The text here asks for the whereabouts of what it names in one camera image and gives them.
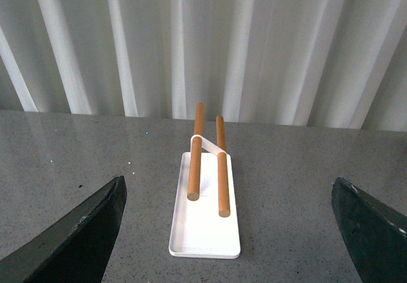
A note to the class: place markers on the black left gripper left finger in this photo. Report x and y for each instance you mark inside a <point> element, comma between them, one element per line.
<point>77,247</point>

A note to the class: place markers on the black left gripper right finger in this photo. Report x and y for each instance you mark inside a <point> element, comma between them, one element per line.
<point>373,232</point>

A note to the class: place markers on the white towel rack stand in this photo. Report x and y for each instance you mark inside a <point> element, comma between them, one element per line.
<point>198,231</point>

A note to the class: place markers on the left wooden rack dowel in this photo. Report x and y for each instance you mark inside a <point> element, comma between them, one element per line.
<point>193,192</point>

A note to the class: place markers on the wooden rack dowel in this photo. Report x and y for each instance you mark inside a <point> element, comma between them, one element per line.
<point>193,192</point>
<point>222,170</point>

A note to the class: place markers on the right wooden rack dowel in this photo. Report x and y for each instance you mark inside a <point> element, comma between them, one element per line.
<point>222,170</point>

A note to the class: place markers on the white pleated curtain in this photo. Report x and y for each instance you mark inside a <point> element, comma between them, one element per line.
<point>326,63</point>

